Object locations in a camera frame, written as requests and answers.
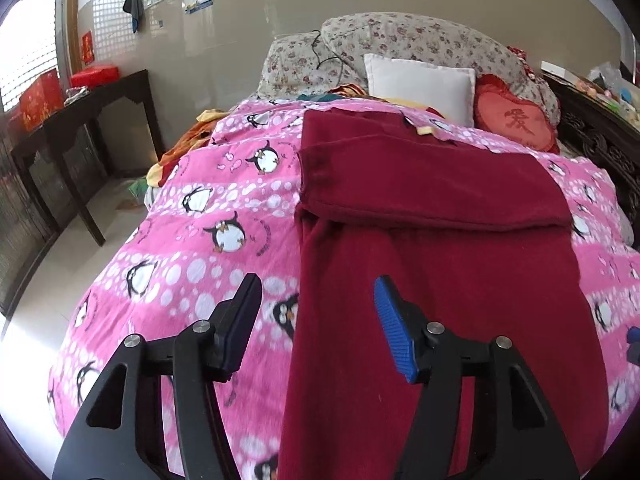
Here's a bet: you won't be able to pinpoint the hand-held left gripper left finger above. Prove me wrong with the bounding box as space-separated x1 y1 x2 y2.
52 273 263 480

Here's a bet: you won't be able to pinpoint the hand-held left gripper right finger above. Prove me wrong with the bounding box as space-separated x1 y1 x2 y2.
374 275 581 480

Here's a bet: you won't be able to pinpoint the dark red towel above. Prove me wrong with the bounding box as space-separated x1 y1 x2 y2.
276 108 609 480

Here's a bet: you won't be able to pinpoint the pink penguin print blanket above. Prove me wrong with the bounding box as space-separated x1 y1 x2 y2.
46 99 640 480

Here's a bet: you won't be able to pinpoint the colourful crumpled blanket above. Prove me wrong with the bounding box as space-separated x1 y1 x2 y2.
129 108 236 206

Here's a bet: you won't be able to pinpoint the carved wooden headboard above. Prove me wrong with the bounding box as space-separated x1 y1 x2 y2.
541 71 640 251

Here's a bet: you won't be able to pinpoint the red heart cushion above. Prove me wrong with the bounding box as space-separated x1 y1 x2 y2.
473 73 561 155

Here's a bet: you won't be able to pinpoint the white pillow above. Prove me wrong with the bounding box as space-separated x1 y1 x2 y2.
363 53 476 129

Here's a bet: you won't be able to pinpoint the dark wooden console table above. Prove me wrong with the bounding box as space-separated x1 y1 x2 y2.
10 69 166 247

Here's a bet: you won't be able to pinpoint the clutter on headboard shelf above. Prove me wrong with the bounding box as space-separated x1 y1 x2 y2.
541 60 640 126

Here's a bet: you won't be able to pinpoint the flat red gift box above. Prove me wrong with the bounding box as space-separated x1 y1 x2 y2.
69 65 120 89

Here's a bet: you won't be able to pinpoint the floral pillows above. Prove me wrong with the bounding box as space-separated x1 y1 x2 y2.
257 12 562 126

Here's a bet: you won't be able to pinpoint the large red gift box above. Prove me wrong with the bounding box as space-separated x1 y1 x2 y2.
19 69 65 132

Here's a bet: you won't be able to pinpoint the dark hanging cloth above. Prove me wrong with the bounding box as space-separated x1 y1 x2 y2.
123 0 145 33

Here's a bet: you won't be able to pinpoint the black cable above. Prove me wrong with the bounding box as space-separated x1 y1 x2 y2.
303 29 351 86

